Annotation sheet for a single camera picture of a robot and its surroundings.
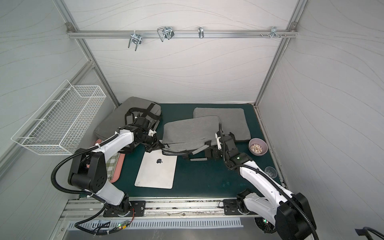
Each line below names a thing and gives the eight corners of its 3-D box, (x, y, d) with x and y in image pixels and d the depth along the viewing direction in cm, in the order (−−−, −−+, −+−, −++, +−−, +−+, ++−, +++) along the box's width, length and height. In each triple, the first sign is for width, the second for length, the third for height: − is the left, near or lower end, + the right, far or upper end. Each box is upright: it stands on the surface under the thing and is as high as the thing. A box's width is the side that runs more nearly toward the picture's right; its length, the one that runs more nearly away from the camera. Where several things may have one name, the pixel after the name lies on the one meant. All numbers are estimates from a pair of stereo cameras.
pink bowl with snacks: (248, 159, 94) (252, 154, 89) (244, 143, 101) (247, 138, 96) (265, 159, 94) (270, 154, 89) (261, 143, 102) (264, 138, 96)
